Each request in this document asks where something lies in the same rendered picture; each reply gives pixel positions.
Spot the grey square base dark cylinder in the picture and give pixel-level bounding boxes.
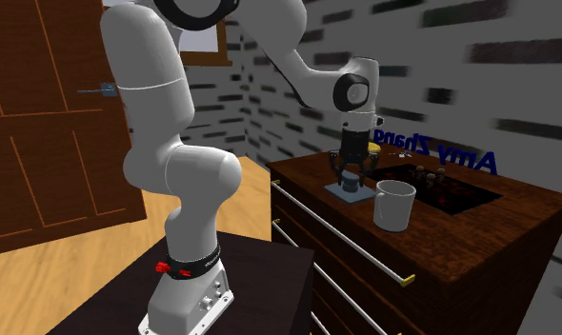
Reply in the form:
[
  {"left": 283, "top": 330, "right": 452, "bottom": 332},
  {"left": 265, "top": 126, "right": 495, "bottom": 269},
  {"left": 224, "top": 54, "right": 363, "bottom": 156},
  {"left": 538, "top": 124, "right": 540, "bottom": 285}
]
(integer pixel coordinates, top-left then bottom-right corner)
[{"left": 324, "top": 171, "right": 378, "bottom": 206}]

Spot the brown wooden door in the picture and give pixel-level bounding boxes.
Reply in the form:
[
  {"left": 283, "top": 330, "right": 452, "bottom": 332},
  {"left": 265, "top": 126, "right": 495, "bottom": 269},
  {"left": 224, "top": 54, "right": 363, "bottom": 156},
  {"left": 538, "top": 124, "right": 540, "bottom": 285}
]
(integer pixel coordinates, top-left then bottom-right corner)
[{"left": 0, "top": 0, "right": 148, "bottom": 259}]

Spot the brown wooden chest of drawers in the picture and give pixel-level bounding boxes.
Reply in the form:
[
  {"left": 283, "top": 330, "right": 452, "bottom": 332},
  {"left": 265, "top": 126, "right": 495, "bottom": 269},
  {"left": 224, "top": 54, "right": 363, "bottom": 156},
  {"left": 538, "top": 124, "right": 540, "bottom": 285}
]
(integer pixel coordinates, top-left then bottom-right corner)
[{"left": 266, "top": 142, "right": 562, "bottom": 335}]

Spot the black board with red marks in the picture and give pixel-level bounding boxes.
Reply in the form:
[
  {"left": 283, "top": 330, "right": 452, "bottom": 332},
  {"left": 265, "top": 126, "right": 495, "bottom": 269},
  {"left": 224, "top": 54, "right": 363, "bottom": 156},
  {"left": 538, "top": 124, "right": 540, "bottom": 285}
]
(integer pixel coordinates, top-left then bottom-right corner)
[{"left": 364, "top": 163, "right": 504, "bottom": 216}]

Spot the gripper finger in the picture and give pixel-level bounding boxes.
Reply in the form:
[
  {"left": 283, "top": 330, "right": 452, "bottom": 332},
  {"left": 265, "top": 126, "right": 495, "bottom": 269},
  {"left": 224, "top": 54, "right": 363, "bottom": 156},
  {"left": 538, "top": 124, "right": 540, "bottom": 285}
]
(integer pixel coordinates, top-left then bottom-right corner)
[
  {"left": 358, "top": 153, "right": 381, "bottom": 188},
  {"left": 329, "top": 150, "right": 346, "bottom": 187}
]

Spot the dark robot stand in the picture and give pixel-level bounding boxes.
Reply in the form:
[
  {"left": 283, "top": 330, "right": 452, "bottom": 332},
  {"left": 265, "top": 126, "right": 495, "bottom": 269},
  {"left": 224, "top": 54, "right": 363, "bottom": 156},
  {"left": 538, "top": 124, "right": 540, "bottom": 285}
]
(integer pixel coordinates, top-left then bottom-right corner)
[{"left": 46, "top": 230, "right": 315, "bottom": 335}]

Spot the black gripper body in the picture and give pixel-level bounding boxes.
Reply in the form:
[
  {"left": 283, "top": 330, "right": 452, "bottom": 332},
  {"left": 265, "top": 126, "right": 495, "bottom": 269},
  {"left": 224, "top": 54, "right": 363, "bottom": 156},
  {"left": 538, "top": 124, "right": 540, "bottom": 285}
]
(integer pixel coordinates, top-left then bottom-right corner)
[{"left": 339, "top": 128, "right": 371, "bottom": 165}]

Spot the wooden framed window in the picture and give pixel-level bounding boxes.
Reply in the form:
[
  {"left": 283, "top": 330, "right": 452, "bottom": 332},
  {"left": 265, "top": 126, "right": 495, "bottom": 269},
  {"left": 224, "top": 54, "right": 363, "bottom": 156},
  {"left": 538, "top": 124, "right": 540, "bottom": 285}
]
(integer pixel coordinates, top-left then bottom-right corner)
[{"left": 178, "top": 18, "right": 233, "bottom": 68}]

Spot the white mug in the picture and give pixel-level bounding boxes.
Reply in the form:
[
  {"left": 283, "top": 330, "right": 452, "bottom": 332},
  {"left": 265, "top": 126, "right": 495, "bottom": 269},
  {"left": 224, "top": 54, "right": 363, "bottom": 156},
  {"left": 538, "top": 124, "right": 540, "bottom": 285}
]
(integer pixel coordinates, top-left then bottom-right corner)
[{"left": 372, "top": 179, "right": 418, "bottom": 233}]

